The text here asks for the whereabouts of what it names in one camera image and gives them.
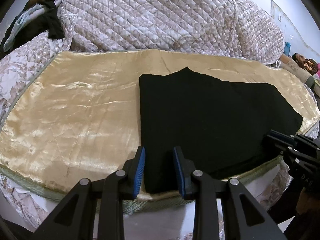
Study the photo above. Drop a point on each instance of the quilted floral comforter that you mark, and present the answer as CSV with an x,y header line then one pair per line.
x,y
233,28

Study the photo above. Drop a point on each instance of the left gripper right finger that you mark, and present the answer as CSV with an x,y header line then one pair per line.
x,y
243,216

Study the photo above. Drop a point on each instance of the black pants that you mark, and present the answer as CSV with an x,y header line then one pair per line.
x,y
219,125

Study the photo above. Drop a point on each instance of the dark clothes pile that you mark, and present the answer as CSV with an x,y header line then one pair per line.
x,y
32,21

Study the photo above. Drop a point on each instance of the white floral mattress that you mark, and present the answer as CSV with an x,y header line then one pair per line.
x,y
151,216

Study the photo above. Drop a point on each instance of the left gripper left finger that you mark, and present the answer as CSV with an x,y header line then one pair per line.
x,y
73,217

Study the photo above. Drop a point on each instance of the golden satin bed sheet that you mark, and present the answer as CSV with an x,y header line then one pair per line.
x,y
82,112

